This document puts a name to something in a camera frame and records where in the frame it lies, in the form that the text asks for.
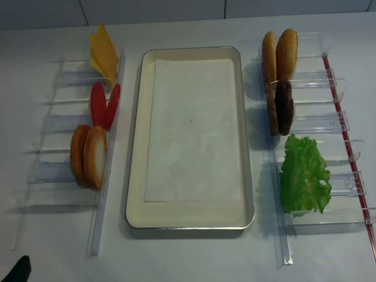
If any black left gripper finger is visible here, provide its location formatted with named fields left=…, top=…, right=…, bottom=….
left=1, top=256, right=32, bottom=282

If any bun slice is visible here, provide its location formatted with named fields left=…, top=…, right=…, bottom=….
left=70, top=125, right=90, bottom=188
left=83, top=126, right=107, bottom=190

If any left red tomato slice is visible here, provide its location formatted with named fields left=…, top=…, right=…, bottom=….
left=89, top=82, right=106, bottom=126

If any red tomato slice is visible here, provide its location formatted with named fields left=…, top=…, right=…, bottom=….
left=89, top=82, right=106, bottom=126
left=104, top=83, right=120, bottom=130

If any right red tomato slice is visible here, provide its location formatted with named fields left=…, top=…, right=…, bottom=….
left=104, top=83, right=120, bottom=130

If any yellow cheese slice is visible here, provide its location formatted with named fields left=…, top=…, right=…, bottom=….
left=89, top=34, right=105, bottom=76

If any orange cheese slice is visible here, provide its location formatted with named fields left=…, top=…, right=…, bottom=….
left=93, top=22, right=119, bottom=88

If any green lettuce leaf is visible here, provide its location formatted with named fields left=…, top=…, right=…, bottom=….
left=279, top=134, right=331, bottom=216

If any left brown meat patty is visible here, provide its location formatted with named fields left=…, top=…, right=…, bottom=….
left=264, top=79, right=279, bottom=136

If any right dark meat patty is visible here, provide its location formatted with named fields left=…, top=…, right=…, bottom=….
left=274, top=79, right=294, bottom=136

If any left clear acrylic rack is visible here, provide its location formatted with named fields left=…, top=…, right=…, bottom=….
left=11, top=59, right=117, bottom=257

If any clear acrylic rack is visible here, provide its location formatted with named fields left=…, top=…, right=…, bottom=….
left=11, top=59, right=117, bottom=257
left=258, top=33, right=375, bottom=265

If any cream metal tray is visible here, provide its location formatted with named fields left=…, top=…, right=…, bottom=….
left=125, top=46, right=254, bottom=230

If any white paper liner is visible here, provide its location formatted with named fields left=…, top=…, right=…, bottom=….
left=145, top=59, right=241, bottom=202

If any right clear acrylic rack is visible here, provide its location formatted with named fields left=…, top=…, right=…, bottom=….
left=258, top=33, right=375, bottom=265

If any left top bun half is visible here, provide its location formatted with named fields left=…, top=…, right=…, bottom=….
left=261, top=31, right=277, bottom=82

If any bun half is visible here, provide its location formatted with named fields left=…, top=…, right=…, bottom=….
left=276, top=28, right=298, bottom=80
left=261, top=31, right=277, bottom=82

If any right top bun half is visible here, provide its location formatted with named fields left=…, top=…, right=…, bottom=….
left=276, top=28, right=298, bottom=80

